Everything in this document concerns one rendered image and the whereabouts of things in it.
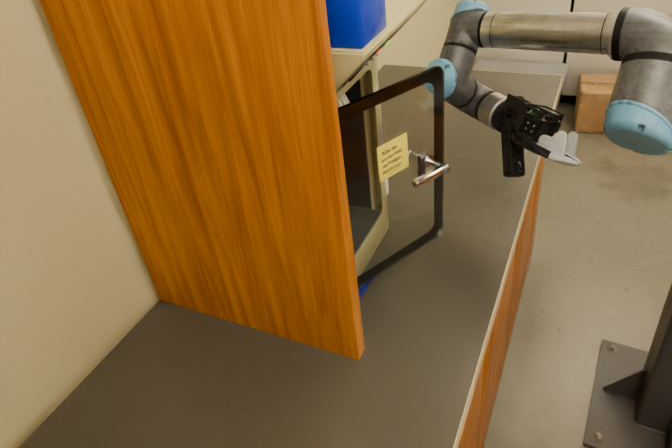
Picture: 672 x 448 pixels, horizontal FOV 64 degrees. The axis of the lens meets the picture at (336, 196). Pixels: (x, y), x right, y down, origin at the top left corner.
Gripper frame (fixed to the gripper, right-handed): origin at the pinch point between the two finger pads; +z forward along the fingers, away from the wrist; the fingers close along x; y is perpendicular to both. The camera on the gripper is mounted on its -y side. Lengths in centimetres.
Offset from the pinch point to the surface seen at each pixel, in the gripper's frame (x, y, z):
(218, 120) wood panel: -66, -1, -17
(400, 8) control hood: -36.3, 19.6, -19.1
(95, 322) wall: -78, -53, -33
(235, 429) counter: -61, -51, 1
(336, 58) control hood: -53, 12, -8
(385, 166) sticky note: -32.6, -8.0, -14.7
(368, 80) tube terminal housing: -27.7, 2.6, -34.1
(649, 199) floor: 195, -54, -71
